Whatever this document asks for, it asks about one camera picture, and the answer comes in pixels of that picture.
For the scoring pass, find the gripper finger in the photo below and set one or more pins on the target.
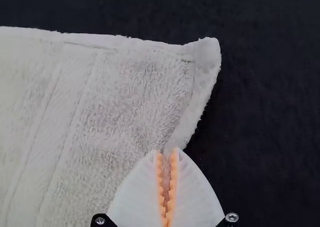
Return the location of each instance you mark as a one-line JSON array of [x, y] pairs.
[[195, 197], [140, 194]]

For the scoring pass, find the pale towel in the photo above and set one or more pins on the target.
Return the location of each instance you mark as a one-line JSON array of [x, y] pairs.
[[87, 112]]

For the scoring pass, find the black mat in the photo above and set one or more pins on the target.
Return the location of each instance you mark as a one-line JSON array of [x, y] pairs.
[[262, 87]]

